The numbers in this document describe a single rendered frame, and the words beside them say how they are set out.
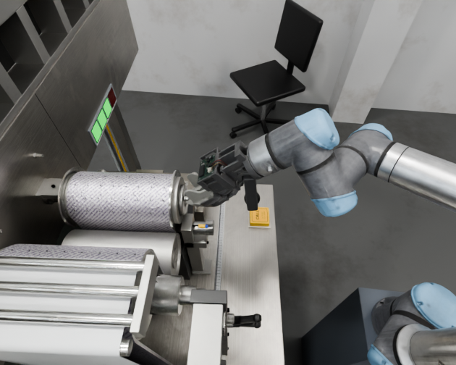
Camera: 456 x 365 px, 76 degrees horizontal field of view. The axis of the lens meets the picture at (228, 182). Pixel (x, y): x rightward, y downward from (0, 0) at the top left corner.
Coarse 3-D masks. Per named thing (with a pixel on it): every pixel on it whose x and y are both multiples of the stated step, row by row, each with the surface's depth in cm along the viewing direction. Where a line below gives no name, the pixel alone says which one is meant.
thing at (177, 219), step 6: (180, 180) 70; (66, 186) 67; (174, 186) 67; (66, 192) 67; (174, 192) 66; (66, 198) 67; (174, 198) 66; (66, 204) 67; (174, 204) 66; (66, 210) 67; (174, 210) 66; (174, 216) 67; (180, 216) 71; (174, 222) 70; (180, 222) 72
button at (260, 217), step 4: (260, 208) 109; (264, 208) 109; (268, 208) 109; (252, 212) 107; (256, 212) 107; (260, 212) 107; (264, 212) 107; (268, 212) 107; (252, 216) 106; (256, 216) 106; (260, 216) 106; (264, 216) 106; (268, 216) 106; (252, 220) 105; (256, 220) 105; (260, 220) 105; (264, 220) 105; (268, 220) 105; (252, 224) 105; (256, 224) 105; (260, 224) 105; (264, 224) 105; (268, 224) 105
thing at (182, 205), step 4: (180, 188) 69; (184, 188) 70; (180, 192) 69; (184, 192) 70; (180, 196) 68; (180, 200) 68; (180, 204) 68; (184, 204) 70; (180, 208) 68; (184, 208) 70; (180, 212) 69; (184, 212) 71
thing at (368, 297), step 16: (368, 288) 93; (352, 304) 97; (368, 304) 90; (336, 320) 111; (352, 320) 95; (368, 320) 88; (304, 336) 159; (320, 336) 130; (336, 336) 110; (352, 336) 94; (368, 336) 85; (304, 352) 156; (320, 352) 128; (336, 352) 108; (352, 352) 93
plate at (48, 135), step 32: (96, 32) 95; (128, 32) 122; (64, 64) 78; (96, 64) 96; (128, 64) 123; (32, 96) 66; (64, 96) 78; (96, 96) 96; (32, 128) 66; (64, 128) 79; (0, 160) 58; (32, 160) 67; (64, 160) 79; (0, 192) 58; (32, 192) 67; (0, 224) 58; (32, 224) 67
